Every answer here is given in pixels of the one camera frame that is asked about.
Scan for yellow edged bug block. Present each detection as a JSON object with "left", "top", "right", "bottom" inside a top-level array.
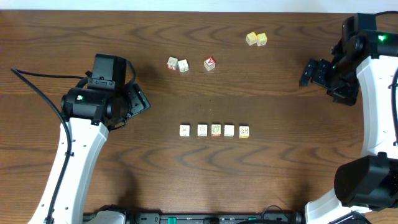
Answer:
[{"left": 179, "top": 124, "right": 190, "bottom": 137}]

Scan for green edged wooden block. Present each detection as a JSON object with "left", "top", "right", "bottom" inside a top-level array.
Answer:
[{"left": 197, "top": 124, "right": 208, "bottom": 136}]

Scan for red spiral wooden block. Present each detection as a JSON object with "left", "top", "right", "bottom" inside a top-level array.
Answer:
[{"left": 211, "top": 124, "right": 221, "bottom": 137}]

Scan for plain cream wooden block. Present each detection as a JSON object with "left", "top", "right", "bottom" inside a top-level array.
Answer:
[{"left": 224, "top": 124, "right": 234, "bottom": 137}]

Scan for yellow face wooden block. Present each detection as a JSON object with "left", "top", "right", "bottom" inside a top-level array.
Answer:
[{"left": 239, "top": 126, "right": 250, "bottom": 138}]

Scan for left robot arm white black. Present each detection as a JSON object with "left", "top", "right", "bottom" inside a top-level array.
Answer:
[{"left": 30, "top": 82, "right": 150, "bottom": 223}]

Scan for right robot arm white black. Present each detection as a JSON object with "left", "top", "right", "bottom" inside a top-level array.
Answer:
[{"left": 299, "top": 29, "right": 397, "bottom": 223}]

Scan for red number three block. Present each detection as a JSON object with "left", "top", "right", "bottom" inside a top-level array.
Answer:
[{"left": 167, "top": 57, "right": 178, "bottom": 70}]

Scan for blue letter white block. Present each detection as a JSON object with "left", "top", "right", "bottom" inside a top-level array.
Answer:
[{"left": 177, "top": 59, "right": 189, "bottom": 72}]

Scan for yellow block right of pair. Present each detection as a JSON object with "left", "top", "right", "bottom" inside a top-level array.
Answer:
[{"left": 256, "top": 32, "right": 268, "bottom": 47}]

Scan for yellow block of pair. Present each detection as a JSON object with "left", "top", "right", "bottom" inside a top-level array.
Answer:
[
  {"left": 246, "top": 32, "right": 257, "bottom": 45},
  {"left": 256, "top": 32, "right": 268, "bottom": 47}
]

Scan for red letter A block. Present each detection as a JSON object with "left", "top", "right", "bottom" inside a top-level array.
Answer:
[{"left": 204, "top": 57, "right": 216, "bottom": 71}]

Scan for yellow block left of pair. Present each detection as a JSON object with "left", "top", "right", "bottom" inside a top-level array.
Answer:
[{"left": 246, "top": 32, "right": 257, "bottom": 45}]

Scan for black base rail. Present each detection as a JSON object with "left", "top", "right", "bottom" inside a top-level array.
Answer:
[{"left": 83, "top": 210, "right": 305, "bottom": 224}]

